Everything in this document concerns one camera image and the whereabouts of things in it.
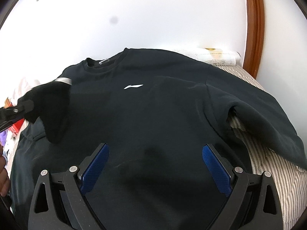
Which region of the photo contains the black sweatshirt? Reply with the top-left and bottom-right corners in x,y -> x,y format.
10,49 -> 306,229

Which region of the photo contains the person's left hand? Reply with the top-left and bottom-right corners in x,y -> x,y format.
0,146 -> 10,197

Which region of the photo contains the red paper shopping bag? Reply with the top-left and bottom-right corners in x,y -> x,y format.
4,98 -> 25,135

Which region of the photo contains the striped quilted mattress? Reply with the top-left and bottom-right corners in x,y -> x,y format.
207,67 -> 306,229

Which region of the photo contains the rolled white paper poster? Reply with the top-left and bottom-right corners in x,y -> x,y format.
188,48 -> 241,66

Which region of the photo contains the brown wooden door frame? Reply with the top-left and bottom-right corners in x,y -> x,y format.
243,0 -> 265,78

